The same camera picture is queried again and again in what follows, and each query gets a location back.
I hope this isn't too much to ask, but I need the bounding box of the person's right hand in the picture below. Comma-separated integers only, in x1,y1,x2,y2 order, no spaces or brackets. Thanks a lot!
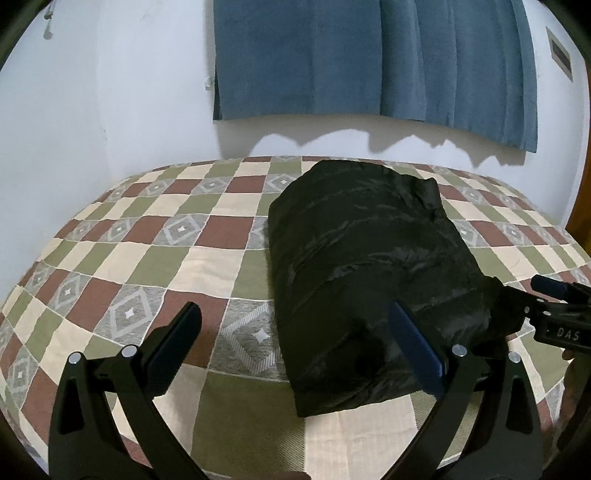
556,348,583,444

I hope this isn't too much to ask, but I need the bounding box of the black puffer jacket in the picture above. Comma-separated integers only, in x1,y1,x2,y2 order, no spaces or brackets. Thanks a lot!
268,159,522,418

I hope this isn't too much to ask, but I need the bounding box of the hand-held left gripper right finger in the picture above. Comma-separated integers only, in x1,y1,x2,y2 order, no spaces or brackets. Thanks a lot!
382,301,544,480

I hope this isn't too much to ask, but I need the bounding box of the checkered bedspread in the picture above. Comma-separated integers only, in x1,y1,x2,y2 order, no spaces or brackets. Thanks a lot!
0,156,587,476

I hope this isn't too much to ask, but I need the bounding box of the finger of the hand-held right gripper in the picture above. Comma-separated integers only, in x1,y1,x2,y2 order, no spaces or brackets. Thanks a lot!
530,274,591,304
489,277,544,325

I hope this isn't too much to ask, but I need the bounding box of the blue curtain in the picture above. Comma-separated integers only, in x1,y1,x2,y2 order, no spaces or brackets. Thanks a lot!
212,0,540,154

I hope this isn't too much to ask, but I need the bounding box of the wall air vent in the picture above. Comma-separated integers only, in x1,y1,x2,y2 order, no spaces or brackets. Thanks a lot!
546,27,574,83

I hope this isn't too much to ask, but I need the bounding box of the metal wall hook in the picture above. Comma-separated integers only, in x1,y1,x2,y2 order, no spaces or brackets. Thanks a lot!
41,0,59,40

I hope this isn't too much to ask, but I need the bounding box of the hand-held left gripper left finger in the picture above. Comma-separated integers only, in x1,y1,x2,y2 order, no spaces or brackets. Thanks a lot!
48,302,204,480

